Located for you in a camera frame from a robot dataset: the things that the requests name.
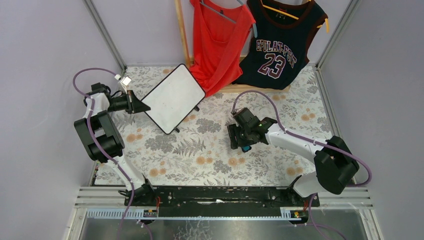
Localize blue black whiteboard eraser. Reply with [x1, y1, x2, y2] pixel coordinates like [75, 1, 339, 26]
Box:
[240, 145, 252, 153]

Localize white whiteboard black frame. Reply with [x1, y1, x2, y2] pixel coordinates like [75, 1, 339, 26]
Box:
[141, 64, 206, 135]

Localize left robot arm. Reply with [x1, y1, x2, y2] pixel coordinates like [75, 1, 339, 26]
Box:
[74, 83, 157, 206]

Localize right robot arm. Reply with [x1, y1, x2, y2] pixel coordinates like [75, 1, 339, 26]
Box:
[227, 107, 360, 198]

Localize wooden clothes rack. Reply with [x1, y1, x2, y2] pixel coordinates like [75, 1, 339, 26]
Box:
[174, 0, 280, 93]

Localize floral patterned table mat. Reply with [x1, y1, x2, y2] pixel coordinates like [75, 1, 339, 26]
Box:
[112, 66, 333, 186]

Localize red tank top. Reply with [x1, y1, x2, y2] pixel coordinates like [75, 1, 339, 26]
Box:
[189, 0, 256, 97]

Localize grey clothes hanger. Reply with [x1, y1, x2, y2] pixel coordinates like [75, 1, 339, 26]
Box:
[200, 0, 258, 38]

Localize navy basketball jersey 23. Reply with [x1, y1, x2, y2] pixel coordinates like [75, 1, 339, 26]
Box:
[233, 0, 328, 90]

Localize yellow clothes hanger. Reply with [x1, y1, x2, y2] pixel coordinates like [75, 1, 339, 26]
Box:
[260, 0, 330, 34]

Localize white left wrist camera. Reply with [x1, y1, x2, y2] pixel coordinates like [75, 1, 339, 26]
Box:
[114, 74, 132, 94]

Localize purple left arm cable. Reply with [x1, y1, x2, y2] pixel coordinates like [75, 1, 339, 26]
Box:
[72, 67, 136, 240]

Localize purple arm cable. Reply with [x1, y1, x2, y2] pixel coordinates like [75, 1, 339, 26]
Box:
[231, 90, 373, 240]
[72, 67, 136, 240]

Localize aluminium frame post left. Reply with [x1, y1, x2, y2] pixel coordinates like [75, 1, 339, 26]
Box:
[82, 0, 127, 72]

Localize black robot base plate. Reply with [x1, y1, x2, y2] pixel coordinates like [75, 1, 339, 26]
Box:
[132, 186, 320, 212]

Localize slotted cable duct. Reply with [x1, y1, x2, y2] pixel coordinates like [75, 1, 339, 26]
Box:
[86, 208, 302, 222]

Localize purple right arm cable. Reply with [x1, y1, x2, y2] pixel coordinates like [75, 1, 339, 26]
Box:
[231, 90, 373, 240]

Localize aluminium frame rail right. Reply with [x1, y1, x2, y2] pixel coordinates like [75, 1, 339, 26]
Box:
[315, 0, 361, 71]

